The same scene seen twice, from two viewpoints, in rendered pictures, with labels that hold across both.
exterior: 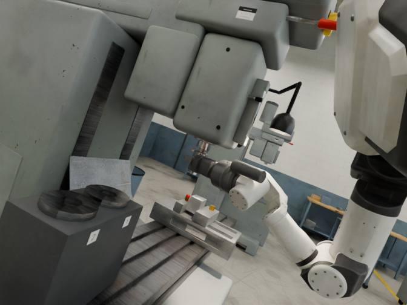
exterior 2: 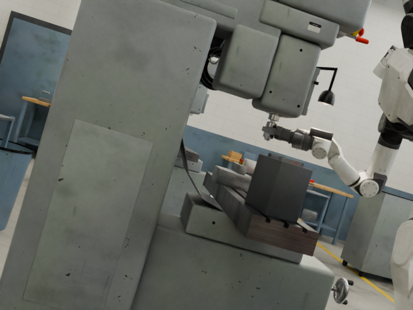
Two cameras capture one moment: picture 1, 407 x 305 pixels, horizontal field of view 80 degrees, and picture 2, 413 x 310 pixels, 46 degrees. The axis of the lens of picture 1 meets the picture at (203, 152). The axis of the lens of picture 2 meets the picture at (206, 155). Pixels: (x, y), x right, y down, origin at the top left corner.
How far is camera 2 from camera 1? 155 cm
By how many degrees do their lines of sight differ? 28
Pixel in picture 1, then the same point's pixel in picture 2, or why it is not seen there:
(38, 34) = (151, 33)
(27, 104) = (149, 96)
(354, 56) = (398, 90)
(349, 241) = (379, 165)
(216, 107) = (295, 91)
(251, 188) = (326, 144)
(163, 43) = (252, 42)
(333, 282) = (372, 187)
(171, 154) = not seen: outside the picture
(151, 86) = (246, 76)
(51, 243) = (305, 175)
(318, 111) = not seen: hidden behind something
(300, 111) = not seen: hidden behind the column
